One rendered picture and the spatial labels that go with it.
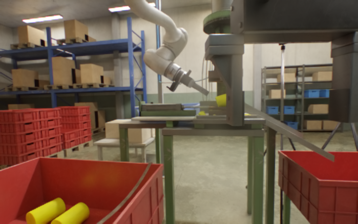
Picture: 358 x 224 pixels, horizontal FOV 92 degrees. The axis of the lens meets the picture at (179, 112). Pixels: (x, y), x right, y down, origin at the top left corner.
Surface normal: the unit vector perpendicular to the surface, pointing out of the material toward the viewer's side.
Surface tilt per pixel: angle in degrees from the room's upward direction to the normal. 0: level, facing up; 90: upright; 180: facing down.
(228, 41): 90
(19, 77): 90
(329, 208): 90
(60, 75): 90
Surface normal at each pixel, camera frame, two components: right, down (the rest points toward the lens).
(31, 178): 0.98, -0.01
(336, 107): -1.00, 0.03
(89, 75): -0.18, 0.08
